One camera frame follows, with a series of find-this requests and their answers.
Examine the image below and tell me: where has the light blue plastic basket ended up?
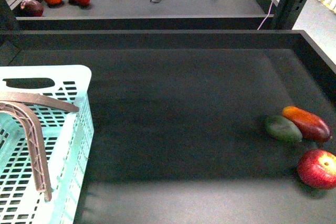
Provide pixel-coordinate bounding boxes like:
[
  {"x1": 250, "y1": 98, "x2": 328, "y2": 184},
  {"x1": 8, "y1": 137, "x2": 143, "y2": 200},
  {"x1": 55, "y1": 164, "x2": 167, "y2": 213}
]
[{"x1": 1, "y1": 65, "x2": 94, "y2": 223}]

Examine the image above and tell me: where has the dark purple eggplant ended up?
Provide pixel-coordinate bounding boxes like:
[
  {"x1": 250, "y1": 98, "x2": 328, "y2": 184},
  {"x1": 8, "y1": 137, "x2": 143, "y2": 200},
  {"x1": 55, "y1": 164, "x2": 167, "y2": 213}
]
[{"x1": 20, "y1": 0, "x2": 44, "y2": 17}]

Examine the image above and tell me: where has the black shelf rack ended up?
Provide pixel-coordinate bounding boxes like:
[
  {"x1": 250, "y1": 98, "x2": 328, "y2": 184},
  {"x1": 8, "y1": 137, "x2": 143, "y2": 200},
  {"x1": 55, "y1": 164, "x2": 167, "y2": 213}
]
[{"x1": 1, "y1": 0, "x2": 307, "y2": 30}]

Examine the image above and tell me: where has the green avocado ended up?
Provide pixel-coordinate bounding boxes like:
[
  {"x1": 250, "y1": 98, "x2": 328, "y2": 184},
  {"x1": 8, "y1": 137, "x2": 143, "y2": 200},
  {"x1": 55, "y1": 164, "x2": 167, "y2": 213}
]
[{"x1": 264, "y1": 115, "x2": 303, "y2": 143}]

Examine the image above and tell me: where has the red orange mango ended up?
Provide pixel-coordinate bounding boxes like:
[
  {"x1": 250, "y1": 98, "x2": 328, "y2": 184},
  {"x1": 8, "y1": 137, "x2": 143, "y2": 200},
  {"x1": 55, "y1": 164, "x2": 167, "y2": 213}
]
[{"x1": 282, "y1": 106, "x2": 332, "y2": 143}]

